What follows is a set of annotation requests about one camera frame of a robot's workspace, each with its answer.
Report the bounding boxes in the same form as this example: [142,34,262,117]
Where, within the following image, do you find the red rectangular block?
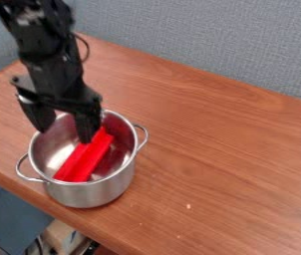
[53,127,114,182]

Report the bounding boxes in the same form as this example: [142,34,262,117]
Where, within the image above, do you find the beige box under table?
[41,220,90,255]

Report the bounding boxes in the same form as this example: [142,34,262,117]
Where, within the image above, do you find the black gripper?
[11,55,102,143]

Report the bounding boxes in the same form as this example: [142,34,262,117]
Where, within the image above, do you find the stainless steel pot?
[15,110,150,208]

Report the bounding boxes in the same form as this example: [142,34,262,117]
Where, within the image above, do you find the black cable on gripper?
[71,32,91,64]

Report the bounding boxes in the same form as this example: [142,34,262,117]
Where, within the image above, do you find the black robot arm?
[0,0,102,143]

